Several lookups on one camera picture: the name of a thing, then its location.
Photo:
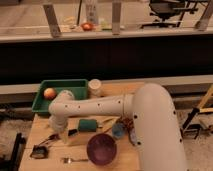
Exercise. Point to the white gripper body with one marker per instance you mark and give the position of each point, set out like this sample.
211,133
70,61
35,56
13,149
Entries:
59,126

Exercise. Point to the black handled brush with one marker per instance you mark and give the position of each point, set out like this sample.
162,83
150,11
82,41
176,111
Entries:
41,150

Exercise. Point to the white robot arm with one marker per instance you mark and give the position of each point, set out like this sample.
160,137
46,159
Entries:
158,136

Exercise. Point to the green sponge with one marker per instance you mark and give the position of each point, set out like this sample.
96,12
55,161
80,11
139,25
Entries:
87,125

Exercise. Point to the orange apple in tray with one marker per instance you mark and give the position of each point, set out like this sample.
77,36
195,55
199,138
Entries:
49,93

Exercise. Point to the silver fork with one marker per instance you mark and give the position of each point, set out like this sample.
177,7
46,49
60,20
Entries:
71,160

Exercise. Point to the green plastic tray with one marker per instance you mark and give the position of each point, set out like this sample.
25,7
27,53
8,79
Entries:
77,86

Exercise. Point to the wooden spatula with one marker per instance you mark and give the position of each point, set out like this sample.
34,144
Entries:
106,124

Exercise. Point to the purple bowl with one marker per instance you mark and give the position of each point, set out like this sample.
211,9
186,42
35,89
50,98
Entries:
101,149

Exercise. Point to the white cylindrical cup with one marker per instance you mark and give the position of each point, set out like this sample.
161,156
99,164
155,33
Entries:
94,86

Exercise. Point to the blue round object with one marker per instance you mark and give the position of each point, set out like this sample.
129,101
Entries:
118,130

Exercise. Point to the brown pine cone object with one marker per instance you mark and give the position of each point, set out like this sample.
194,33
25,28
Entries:
129,125

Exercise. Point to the light blue cloth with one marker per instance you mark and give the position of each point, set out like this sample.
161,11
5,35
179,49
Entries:
132,136

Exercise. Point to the red fruit on far shelf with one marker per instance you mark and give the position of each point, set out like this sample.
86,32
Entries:
87,26

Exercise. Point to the black stand right of table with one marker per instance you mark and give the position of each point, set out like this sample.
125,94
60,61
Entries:
190,117

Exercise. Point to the black office chair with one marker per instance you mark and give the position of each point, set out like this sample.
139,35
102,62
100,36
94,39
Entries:
165,9

